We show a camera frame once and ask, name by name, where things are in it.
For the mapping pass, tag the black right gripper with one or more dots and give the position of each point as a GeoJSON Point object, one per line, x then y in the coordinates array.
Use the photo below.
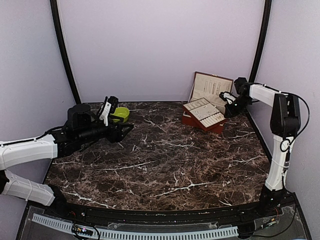
{"type": "Point", "coordinates": [231, 112]}

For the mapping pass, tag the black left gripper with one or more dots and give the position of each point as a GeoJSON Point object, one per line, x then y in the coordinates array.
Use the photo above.
{"type": "Point", "coordinates": [118, 136]}

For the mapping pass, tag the beige jewelry tray insert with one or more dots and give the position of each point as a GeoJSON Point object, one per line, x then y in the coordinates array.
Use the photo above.
{"type": "Point", "coordinates": [204, 113]}

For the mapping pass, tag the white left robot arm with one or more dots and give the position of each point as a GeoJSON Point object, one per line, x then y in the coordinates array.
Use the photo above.
{"type": "Point", "coordinates": [81, 127]}

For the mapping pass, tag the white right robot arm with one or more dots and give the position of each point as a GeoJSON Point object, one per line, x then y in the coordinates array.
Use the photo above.
{"type": "Point", "coordinates": [285, 125]}

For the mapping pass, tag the red wooden jewelry box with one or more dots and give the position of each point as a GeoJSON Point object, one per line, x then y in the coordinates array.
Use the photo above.
{"type": "Point", "coordinates": [208, 86]}

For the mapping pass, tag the green plastic bowl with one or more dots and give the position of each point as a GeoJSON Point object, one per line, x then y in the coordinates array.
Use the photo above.
{"type": "Point", "coordinates": [120, 115]}

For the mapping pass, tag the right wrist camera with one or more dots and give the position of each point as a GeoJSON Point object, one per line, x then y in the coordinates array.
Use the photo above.
{"type": "Point", "coordinates": [227, 97]}

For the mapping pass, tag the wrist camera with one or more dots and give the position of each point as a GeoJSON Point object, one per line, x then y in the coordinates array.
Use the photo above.
{"type": "Point", "coordinates": [109, 106]}
{"type": "Point", "coordinates": [227, 97]}

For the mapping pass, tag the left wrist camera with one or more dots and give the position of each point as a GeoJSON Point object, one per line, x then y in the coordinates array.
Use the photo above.
{"type": "Point", "coordinates": [109, 106]}

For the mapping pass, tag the black right frame post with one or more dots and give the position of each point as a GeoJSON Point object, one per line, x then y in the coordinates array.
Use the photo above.
{"type": "Point", "coordinates": [261, 40]}

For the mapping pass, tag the black frame post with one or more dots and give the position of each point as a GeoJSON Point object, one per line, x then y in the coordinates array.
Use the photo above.
{"type": "Point", "coordinates": [63, 50]}
{"type": "Point", "coordinates": [261, 40]}

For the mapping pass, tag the black front table rail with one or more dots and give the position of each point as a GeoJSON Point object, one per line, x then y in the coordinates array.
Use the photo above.
{"type": "Point", "coordinates": [240, 214]}

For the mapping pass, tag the white slotted cable duct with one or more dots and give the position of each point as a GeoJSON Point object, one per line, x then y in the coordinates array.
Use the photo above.
{"type": "Point", "coordinates": [121, 231]}

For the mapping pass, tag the black left frame post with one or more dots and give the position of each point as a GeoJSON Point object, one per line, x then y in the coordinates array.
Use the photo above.
{"type": "Point", "coordinates": [63, 50]}

